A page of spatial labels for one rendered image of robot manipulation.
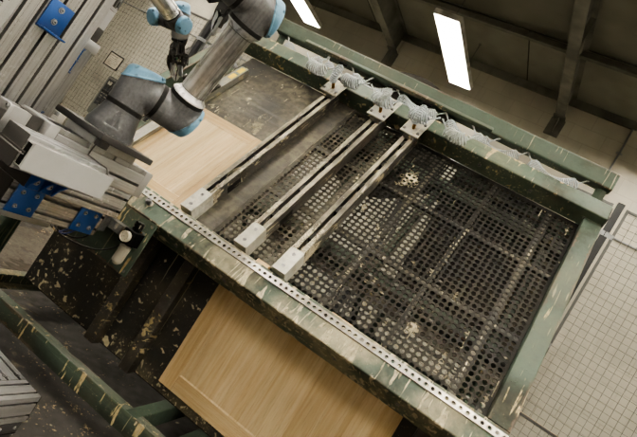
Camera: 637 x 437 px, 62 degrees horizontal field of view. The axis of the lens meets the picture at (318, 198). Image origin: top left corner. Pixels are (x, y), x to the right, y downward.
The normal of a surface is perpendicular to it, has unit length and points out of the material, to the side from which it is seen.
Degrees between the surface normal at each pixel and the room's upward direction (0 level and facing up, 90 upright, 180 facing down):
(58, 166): 90
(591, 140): 90
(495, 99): 90
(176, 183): 55
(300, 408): 90
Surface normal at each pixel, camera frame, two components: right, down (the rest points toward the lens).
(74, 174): 0.78, 0.46
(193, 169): 0.10, -0.68
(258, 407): -0.26, -0.22
